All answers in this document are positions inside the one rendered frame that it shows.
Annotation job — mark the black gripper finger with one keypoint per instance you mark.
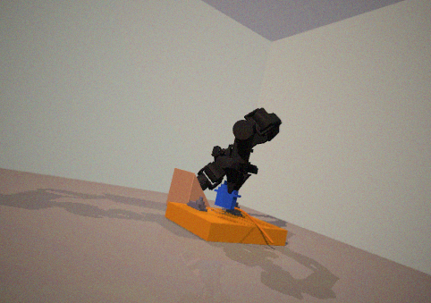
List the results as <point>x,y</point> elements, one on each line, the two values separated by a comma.
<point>232,178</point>
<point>242,179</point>

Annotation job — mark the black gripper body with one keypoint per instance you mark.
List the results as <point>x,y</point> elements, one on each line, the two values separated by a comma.
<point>239,160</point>

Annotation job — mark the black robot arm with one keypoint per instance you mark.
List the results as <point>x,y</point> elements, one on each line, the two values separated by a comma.
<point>258,128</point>

